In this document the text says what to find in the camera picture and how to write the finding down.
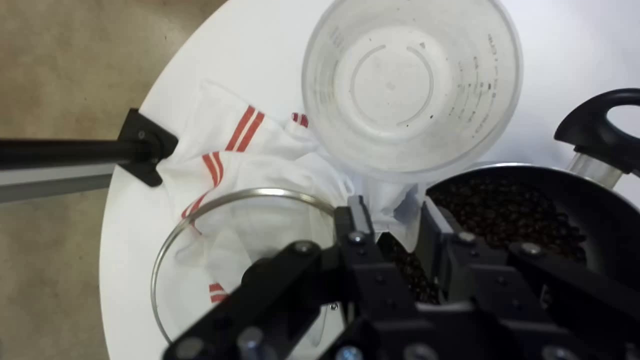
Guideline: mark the clear plastic measuring jar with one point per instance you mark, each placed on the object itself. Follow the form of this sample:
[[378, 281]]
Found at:
[[411, 87]]

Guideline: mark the black cooking pot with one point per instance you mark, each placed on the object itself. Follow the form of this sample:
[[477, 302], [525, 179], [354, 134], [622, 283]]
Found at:
[[601, 132]]

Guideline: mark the glass pot lid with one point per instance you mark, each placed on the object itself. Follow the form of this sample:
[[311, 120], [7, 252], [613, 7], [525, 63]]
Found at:
[[200, 266]]

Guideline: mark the white cloth with red stripes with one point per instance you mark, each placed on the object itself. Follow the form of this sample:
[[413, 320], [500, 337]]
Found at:
[[267, 161]]

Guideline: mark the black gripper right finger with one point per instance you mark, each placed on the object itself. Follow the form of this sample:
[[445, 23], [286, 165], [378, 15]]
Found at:
[[447, 266]]

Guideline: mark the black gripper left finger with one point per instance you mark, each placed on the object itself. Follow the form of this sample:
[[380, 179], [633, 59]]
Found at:
[[363, 261]]

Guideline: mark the black camera stand pole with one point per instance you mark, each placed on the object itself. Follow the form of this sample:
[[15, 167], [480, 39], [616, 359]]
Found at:
[[66, 152]]

